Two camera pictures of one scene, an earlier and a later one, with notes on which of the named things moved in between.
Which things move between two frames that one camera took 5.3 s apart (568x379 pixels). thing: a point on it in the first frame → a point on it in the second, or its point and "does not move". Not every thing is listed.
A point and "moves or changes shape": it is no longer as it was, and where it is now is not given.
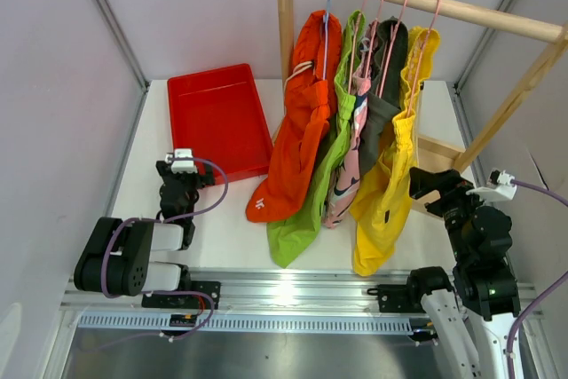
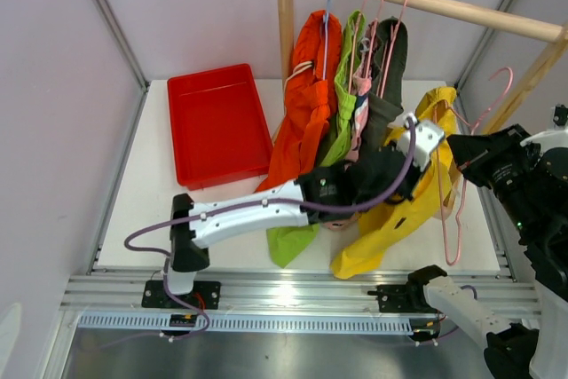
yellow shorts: [382, 208] moves or changes shape
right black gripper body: [454, 204] → [500, 163]
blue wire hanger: [327, 19] does not move
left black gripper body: [190, 181] → [405, 191]
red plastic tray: [217, 114] does not move
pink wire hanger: [375, 31] does not move
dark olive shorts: [390, 91] does not move
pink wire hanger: [423, 52] → [473, 125]
